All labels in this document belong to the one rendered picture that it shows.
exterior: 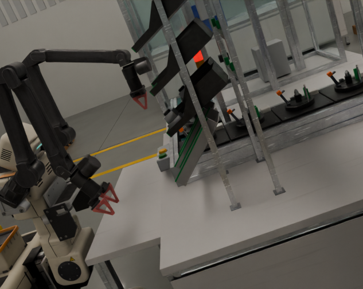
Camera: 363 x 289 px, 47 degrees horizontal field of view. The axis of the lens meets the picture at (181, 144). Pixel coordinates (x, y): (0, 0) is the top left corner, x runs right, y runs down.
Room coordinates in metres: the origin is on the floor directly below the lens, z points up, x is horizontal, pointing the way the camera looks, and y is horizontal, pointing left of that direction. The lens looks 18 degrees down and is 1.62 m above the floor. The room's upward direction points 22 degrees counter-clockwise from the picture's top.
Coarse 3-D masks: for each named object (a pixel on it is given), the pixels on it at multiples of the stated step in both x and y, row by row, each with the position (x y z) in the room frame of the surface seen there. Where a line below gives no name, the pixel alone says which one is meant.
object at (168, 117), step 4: (172, 108) 1.50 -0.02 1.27; (164, 112) 1.51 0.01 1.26; (168, 112) 1.49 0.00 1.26; (172, 112) 1.48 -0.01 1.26; (176, 112) 1.49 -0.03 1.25; (180, 112) 1.50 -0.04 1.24; (168, 116) 1.48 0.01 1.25; (172, 116) 1.48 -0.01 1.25; (176, 116) 1.47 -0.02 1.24; (180, 116) 1.47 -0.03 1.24; (168, 120) 1.48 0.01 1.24; (172, 120) 1.48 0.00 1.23; (176, 120) 1.48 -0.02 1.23; (168, 124) 1.49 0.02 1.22; (172, 124) 1.48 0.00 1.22
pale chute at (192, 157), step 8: (208, 112) 1.52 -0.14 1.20; (216, 112) 1.52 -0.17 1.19; (208, 120) 1.40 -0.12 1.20; (216, 120) 1.45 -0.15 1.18; (200, 128) 1.54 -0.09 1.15; (200, 136) 1.41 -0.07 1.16; (192, 144) 1.55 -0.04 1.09; (200, 144) 1.41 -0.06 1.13; (192, 152) 1.42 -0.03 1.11; (200, 152) 1.42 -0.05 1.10; (184, 160) 1.57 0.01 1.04; (192, 160) 1.43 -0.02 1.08; (184, 168) 1.44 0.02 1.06; (192, 168) 1.43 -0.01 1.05; (184, 176) 1.44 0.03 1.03; (184, 184) 1.44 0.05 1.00
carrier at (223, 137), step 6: (222, 126) 1.98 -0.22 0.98; (216, 132) 1.95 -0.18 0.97; (222, 132) 1.92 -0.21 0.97; (216, 138) 1.87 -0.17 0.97; (222, 138) 1.84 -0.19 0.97; (228, 138) 1.81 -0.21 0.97; (180, 144) 1.99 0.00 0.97; (216, 144) 1.79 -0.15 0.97; (222, 144) 1.79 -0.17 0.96; (204, 150) 1.79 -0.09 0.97
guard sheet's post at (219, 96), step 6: (186, 6) 2.07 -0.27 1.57; (186, 12) 2.07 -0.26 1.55; (192, 12) 2.07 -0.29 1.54; (192, 18) 2.07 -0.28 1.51; (204, 48) 2.07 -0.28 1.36; (204, 54) 2.08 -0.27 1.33; (204, 60) 2.07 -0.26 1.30; (216, 96) 2.07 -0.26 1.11; (222, 96) 2.07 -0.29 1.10; (222, 102) 2.08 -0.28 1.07; (222, 108) 2.07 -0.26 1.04; (228, 114) 2.07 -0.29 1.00; (228, 120) 2.08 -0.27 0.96
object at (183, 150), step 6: (210, 102) 1.67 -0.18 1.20; (204, 108) 1.55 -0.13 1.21; (204, 114) 1.55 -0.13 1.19; (198, 120) 1.56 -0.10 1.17; (192, 126) 1.70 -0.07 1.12; (198, 126) 1.56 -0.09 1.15; (192, 132) 1.57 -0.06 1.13; (186, 138) 1.71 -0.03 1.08; (192, 138) 1.57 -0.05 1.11; (186, 144) 1.58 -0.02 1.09; (180, 150) 1.72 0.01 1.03; (186, 150) 1.58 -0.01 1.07; (180, 156) 1.59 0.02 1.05; (180, 162) 1.59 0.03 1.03; (180, 168) 1.60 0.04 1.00
